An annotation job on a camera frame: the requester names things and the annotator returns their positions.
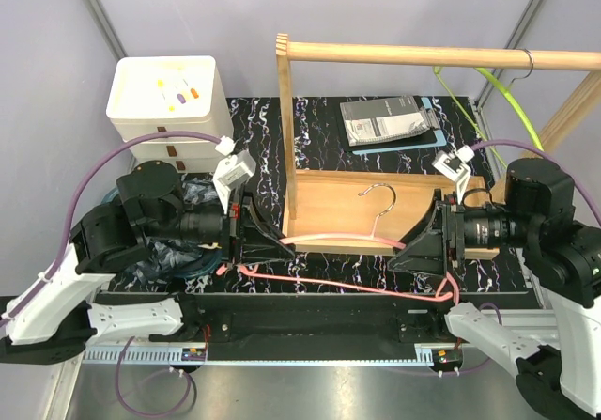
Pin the patterned dark grey shorts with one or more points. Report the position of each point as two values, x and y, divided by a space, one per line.
164 251

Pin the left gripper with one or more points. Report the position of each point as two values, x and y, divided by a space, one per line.
247 236

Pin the white drawer unit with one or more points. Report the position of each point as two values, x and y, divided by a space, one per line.
166 94

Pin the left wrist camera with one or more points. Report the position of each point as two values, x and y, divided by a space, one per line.
230 173

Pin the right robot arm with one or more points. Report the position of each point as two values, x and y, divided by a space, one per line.
536 217

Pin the wooden tray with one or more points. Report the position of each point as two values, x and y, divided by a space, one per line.
387 205

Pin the blue clipboard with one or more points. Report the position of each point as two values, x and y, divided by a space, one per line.
427 140

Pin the black marbled mat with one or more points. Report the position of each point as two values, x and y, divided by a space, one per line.
257 127

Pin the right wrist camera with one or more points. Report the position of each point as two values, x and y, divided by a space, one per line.
455 167

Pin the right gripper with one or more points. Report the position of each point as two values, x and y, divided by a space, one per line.
441 237

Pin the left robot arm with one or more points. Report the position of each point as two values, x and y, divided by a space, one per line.
57 322

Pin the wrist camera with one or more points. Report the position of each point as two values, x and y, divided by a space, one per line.
455 167
230 173

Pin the grey spiral notebook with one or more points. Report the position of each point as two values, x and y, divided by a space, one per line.
382 121

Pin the lime green hanger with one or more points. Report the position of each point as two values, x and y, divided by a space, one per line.
505 92

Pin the wooden clothes rack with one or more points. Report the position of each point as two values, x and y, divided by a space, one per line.
576 107

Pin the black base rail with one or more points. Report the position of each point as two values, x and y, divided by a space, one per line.
304 328

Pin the teal plastic bin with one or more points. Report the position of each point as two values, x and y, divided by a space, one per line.
202 265

